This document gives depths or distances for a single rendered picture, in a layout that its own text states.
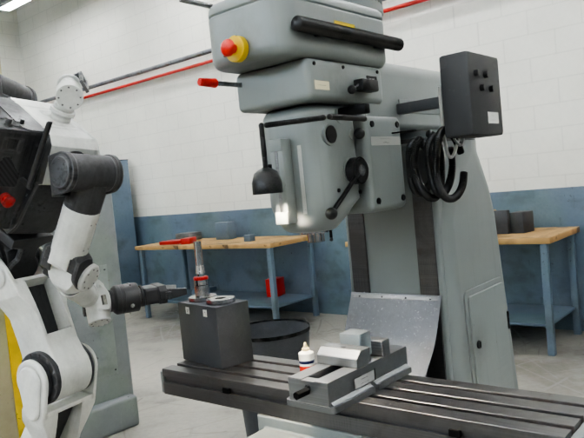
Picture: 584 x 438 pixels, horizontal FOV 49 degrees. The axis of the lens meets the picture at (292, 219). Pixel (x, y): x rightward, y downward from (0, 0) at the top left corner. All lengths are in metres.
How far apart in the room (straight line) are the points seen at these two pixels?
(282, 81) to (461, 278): 0.82
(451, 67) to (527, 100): 4.18
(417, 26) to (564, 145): 1.76
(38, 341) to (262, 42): 0.96
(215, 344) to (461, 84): 1.01
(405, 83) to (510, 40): 4.08
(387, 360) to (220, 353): 0.52
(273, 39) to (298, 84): 0.13
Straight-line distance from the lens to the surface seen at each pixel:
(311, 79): 1.54
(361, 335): 1.64
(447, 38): 6.21
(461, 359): 2.00
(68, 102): 1.72
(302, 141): 1.58
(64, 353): 1.83
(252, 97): 1.64
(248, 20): 1.54
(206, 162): 8.10
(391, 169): 1.79
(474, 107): 1.68
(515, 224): 5.40
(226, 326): 1.94
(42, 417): 1.83
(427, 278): 1.95
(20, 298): 1.82
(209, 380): 1.91
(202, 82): 1.57
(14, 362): 3.12
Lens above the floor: 1.43
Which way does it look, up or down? 3 degrees down
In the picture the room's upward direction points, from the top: 6 degrees counter-clockwise
